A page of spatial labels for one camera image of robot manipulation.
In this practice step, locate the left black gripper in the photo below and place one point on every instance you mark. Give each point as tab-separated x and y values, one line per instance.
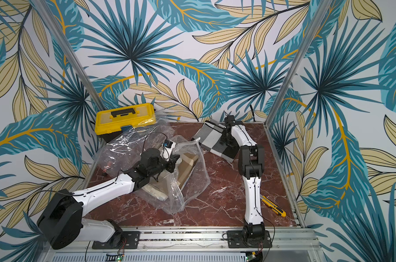
172	162

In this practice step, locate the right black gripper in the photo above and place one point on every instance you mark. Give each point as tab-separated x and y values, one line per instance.
227	131

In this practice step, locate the brown beige striped blanket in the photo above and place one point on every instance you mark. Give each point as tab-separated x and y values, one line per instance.
183	170

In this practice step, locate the clear plastic vacuum bag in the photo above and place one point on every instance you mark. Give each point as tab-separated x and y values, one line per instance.
125	150

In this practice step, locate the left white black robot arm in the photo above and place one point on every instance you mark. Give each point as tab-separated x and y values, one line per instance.
63	220

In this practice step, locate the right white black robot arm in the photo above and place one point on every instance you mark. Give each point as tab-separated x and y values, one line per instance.
251	168

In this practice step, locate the yellow black toolbox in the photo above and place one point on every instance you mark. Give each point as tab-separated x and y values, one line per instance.
111	121

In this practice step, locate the yellow utility knife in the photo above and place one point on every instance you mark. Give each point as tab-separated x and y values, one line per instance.
275	208

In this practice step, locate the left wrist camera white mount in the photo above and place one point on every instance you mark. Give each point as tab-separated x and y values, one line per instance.
167	149

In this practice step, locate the aluminium front rail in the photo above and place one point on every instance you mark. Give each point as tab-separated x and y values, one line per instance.
195	244

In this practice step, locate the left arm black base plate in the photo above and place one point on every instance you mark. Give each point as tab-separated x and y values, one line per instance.
127	240

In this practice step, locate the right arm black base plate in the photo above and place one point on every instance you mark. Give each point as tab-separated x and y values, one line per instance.
240	239

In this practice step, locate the left aluminium corner post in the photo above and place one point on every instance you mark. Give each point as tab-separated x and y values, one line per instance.
58	33

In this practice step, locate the aluminium corner post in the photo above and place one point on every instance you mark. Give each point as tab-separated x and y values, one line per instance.
301	52
58	33

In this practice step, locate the right aluminium corner post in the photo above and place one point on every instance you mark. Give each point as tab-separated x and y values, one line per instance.
301	52

